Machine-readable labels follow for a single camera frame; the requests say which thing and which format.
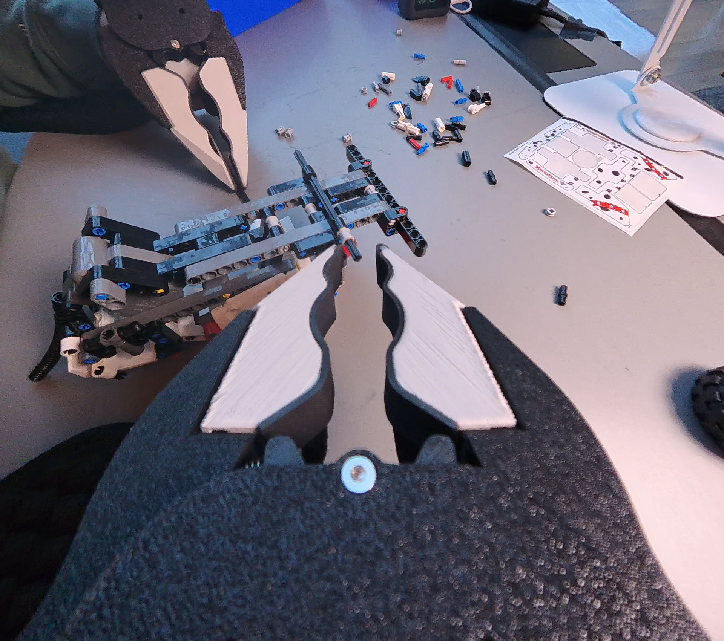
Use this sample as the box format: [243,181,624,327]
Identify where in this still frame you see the white paper sheets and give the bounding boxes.
[552,0,659,46]

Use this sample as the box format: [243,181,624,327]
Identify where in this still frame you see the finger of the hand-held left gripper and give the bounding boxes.
[142,58,241,192]
[199,54,251,190]

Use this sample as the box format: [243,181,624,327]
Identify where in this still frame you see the grey desk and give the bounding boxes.
[0,0,724,641]

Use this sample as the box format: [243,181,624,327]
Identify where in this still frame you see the black toy tire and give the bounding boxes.
[690,367,724,456]

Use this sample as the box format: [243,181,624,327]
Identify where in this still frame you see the black power adapter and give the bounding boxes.
[470,0,554,29]

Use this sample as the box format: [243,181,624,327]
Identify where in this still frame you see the toy vehicle chassis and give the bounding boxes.
[29,138,431,382]

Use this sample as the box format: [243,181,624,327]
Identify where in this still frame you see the pile of small building parts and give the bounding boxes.
[275,25,499,186]

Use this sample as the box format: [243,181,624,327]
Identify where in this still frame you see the person's left forearm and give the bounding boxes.
[0,0,148,133]

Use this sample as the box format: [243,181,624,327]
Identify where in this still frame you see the long black axle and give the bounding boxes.
[293,148,363,261]

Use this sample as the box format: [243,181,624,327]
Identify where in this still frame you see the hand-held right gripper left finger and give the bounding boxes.
[201,246,346,435]

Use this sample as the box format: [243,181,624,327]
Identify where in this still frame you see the black desk mat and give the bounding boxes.
[457,6,598,91]

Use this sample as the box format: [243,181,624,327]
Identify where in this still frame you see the white flat board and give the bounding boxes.
[543,68,724,219]

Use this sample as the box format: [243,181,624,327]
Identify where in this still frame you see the white sticker sheet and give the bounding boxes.
[506,118,684,236]

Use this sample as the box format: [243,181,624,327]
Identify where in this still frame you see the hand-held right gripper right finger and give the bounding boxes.
[376,246,518,430]

